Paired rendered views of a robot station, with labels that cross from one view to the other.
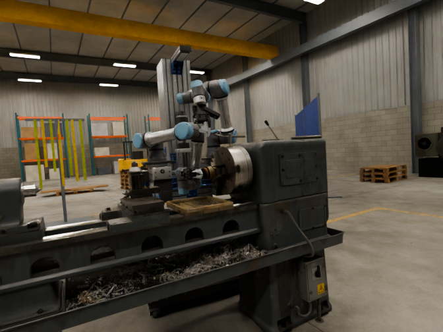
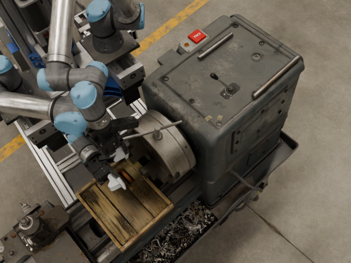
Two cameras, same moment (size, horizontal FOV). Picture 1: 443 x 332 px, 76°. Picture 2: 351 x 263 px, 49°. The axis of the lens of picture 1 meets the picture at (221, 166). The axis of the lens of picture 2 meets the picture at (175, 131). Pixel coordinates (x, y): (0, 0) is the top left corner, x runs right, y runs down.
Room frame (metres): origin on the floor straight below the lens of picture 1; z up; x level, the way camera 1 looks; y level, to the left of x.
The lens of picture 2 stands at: (1.06, -0.06, 2.56)
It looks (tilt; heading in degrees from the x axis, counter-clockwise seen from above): 60 degrees down; 354
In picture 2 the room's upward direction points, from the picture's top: 9 degrees counter-clockwise
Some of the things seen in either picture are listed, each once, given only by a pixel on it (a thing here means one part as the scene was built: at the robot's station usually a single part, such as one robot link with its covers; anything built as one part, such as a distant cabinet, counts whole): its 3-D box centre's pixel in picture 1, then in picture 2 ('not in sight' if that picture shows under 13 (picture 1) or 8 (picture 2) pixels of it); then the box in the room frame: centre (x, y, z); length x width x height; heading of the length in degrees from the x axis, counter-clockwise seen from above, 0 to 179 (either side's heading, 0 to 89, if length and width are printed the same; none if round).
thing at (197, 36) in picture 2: not in sight; (197, 36); (2.27, -0.35, 1.26); 0.06 x 0.06 x 0.02; 28
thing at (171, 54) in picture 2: not in sight; (170, 60); (2.18, -0.20, 1.24); 0.09 x 0.08 x 0.03; 118
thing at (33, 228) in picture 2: (134, 169); (27, 224); (1.65, 0.51, 1.13); 0.08 x 0.08 x 0.03
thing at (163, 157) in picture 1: (156, 155); (13, 88); (2.27, 0.51, 1.21); 0.15 x 0.15 x 0.10
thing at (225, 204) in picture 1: (198, 204); (124, 200); (1.74, 0.16, 0.89); 0.36 x 0.30 x 0.04; 28
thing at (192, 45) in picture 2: not in sight; (194, 44); (2.25, -0.33, 1.23); 0.13 x 0.08 x 0.05; 118
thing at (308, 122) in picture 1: (306, 146); not in sight; (8.32, -2.52, 1.18); 4.12 x 0.80 x 2.35; 172
